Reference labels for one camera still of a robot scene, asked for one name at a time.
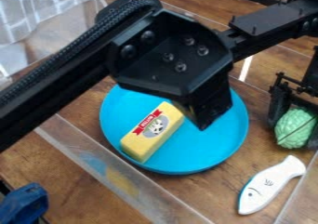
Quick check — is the blue clamp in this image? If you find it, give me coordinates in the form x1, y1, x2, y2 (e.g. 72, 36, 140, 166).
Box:
0, 182, 48, 224

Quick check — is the green bitter gourd toy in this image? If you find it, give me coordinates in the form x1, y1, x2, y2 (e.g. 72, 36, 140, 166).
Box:
274, 108, 318, 149

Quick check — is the white grid cloth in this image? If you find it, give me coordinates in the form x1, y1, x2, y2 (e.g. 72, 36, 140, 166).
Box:
0, 0, 89, 45

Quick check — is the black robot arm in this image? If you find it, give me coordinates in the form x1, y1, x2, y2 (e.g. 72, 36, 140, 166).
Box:
0, 0, 318, 152

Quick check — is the clear acrylic enclosure wall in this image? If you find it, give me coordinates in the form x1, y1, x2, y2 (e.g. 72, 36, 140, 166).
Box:
0, 0, 318, 224

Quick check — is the blue round plate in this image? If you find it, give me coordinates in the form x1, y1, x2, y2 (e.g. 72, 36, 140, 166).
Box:
99, 86, 248, 175

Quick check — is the yellow butter block toy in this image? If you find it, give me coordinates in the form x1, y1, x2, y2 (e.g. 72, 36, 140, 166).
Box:
120, 101, 184, 163

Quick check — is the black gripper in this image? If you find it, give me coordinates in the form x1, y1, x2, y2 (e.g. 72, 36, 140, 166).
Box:
267, 46, 318, 151

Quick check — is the white wooden fish toy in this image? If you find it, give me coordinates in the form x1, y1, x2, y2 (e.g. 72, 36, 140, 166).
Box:
238, 155, 306, 215

